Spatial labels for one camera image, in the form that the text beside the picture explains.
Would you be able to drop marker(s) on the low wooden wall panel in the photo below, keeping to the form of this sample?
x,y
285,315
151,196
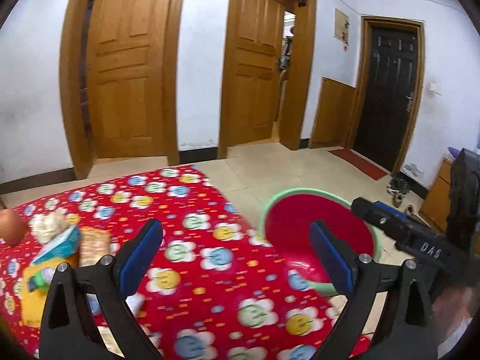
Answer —
x,y
333,115

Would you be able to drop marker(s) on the orange snack packet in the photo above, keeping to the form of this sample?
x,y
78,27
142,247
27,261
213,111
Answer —
x,y
94,244

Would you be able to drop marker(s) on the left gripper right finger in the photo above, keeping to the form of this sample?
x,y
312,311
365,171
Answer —
x,y
405,329

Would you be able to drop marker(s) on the middle wooden door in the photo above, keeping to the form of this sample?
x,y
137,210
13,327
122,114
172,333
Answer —
x,y
251,103

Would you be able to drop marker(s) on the white paper ball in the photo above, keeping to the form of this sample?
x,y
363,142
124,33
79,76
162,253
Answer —
x,y
45,227

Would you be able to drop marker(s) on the person's right hand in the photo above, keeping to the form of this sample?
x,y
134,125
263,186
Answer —
x,y
451,315

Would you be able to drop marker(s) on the left wooden door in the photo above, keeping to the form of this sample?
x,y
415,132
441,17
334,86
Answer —
x,y
117,80

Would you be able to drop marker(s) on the red bin with green rim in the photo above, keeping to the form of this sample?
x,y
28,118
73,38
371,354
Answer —
x,y
285,223

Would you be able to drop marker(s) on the yellow mesh cloth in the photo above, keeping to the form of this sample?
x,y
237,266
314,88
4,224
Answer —
x,y
33,302

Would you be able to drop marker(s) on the wooden door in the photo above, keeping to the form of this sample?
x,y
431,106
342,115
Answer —
x,y
251,103
117,80

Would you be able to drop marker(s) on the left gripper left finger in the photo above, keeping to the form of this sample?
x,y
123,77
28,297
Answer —
x,y
68,329

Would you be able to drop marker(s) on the shoes by the door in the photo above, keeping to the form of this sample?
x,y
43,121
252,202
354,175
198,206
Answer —
x,y
398,188

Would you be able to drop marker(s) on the teal tissue pack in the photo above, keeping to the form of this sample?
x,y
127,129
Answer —
x,y
62,246

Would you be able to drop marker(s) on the wall electrical box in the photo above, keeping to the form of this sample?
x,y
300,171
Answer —
x,y
341,26

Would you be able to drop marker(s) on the red door mat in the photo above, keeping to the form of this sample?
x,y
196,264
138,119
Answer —
x,y
363,165

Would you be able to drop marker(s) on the wall light switch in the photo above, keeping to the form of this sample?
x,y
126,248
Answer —
x,y
433,89

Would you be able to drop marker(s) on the red smiley flower tablecloth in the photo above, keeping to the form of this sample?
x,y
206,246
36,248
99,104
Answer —
x,y
216,289

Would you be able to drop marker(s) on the black entrance door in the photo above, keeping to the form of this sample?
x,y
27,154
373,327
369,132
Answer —
x,y
388,91

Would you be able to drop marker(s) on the wooden side cabinet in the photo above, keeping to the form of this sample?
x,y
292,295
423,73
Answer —
x,y
436,206

